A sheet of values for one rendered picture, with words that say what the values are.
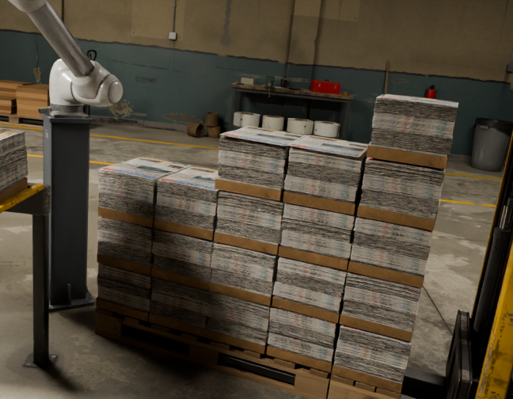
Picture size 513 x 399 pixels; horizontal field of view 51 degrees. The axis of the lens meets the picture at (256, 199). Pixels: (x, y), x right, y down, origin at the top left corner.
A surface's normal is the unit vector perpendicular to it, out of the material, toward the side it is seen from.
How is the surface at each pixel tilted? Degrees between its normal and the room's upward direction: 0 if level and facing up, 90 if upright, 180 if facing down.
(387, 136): 90
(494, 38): 90
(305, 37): 90
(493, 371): 90
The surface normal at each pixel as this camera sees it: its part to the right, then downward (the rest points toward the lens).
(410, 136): -0.33, 0.21
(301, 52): -0.04, 0.26
